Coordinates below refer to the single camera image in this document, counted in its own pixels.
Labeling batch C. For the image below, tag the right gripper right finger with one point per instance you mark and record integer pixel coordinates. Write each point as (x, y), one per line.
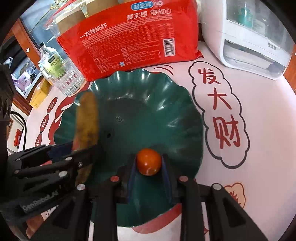
(207, 206)

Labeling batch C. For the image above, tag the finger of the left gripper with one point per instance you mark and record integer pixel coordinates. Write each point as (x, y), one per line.
(79, 162)
(42, 152)

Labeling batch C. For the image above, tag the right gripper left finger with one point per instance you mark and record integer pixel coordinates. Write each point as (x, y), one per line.
(71, 219)

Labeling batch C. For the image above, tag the spotted ripe banana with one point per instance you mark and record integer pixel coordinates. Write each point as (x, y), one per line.
(87, 122)

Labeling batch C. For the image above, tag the red cherry tomato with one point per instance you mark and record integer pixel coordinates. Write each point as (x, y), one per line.
(148, 162)

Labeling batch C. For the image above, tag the yellow cardboard box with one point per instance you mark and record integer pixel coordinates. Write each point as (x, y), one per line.
(40, 93)

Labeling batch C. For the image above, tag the printed pink tablecloth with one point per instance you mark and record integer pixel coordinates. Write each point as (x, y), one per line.
(248, 137)

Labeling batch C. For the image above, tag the clear drinking glass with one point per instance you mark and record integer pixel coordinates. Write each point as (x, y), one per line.
(65, 76)

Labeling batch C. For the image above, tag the dark green scalloped plate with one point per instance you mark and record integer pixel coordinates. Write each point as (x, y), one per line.
(139, 110)

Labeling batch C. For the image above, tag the green label glass bottle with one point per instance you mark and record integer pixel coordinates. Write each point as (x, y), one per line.
(52, 61)

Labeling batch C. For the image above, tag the red paper cup pack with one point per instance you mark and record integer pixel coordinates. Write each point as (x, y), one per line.
(102, 37)

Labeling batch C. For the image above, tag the white countertop appliance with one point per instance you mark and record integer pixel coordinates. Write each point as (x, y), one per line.
(246, 35)

